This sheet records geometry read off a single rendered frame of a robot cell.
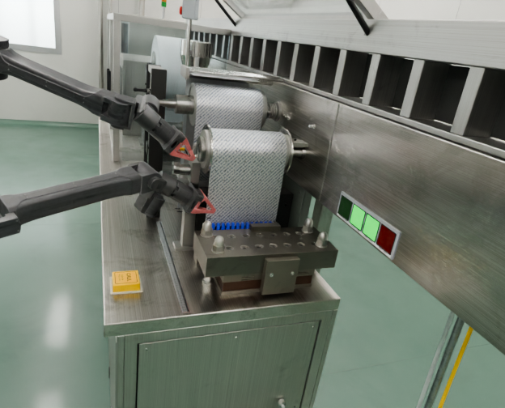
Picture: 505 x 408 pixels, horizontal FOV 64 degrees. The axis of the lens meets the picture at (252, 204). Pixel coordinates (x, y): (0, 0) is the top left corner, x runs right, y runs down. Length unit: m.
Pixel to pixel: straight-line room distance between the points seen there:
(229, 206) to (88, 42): 5.59
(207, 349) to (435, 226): 0.67
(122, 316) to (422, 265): 0.71
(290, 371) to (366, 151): 0.71
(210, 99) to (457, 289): 0.93
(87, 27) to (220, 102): 5.34
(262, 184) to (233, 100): 0.33
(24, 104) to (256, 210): 5.80
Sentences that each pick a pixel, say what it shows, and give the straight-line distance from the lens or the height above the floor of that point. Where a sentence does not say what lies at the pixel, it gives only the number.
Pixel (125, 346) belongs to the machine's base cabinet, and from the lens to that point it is 1.12.
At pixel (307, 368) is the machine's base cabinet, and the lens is 1.39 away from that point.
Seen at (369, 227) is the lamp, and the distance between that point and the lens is 1.04.
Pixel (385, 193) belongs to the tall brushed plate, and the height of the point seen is 1.28.
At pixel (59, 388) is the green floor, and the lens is 2.21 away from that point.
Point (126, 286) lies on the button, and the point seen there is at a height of 0.92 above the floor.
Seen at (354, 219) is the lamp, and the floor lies 1.17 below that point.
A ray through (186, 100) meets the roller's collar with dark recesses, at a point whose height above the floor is 1.35.
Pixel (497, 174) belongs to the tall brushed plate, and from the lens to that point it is 0.80.
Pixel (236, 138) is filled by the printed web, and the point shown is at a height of 1.30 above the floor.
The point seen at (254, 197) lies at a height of 1.12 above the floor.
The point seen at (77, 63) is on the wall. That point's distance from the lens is 6.69.
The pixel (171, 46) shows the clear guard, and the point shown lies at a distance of 2.15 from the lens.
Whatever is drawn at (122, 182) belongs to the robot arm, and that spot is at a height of 1.20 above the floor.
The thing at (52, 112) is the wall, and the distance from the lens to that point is 6.82.
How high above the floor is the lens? 1.57
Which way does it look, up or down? 22 degrees down
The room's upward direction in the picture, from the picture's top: 8 degrees clockwise
